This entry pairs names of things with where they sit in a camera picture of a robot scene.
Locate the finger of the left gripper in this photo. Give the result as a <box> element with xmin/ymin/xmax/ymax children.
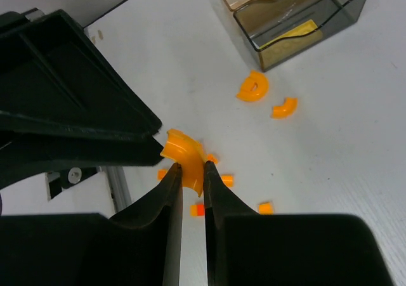
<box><xmin>1</xmin><ymin>10</ymin><xmax>162</xmax><ymax>188</ymax></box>

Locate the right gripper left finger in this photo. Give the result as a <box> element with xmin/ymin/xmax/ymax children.
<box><xmin>110</xmin><ymin>164</ymin><xmax>183</xmax><ymax>285</ymax></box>

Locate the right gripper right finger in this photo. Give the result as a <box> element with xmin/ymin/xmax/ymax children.
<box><xmin>203</xmin><ymin>160</ymin><xmax>256</xmax><ymax>285</ymax></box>

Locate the orange curved lego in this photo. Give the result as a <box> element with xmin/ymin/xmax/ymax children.
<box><xmin>271</xmin><ymin>98</ymin><xmax>298</xmax><ymax>119</ymax></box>
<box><xmin>207</xmin><ymin>154</ymin><xmax>219</xmax><ymax>164</ymax></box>
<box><xmin>160</xmin><ymin>129</ymin><xmax>206</xmax><ymax>197</ymax></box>
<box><xmin>221</xmin><ymin>175</ymin><xmax>234</xmax><ymax>188</ymax></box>

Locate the orange half-round lego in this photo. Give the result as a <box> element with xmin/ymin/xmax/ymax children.
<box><xmin>236</xmin><ymin>70</ymin><xmax>269</xmax><ymax>102</ymax></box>

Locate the yellow long lego plate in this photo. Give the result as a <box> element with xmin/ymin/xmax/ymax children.
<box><xmin>259</xmin><ymin>20</ymin><xmax>323</xmax><ymax>71</ymax></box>

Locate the small orange red lego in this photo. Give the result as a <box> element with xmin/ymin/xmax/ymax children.
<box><xmin>190</xmin><ymin>204</ymin><xmax>205</xmax><ymax>217</ymax></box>

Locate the grey transparent container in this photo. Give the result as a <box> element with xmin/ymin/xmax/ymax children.
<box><xmin>233</xmin><ymin>0</ymin><xmax>366</xmax><ymax>72</ymax></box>

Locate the aluminium front rail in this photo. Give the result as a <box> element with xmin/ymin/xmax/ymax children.
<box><xmin>104</xmin><ymin>166</ymin><xmax>132</xmax><ymax>212</ymax></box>

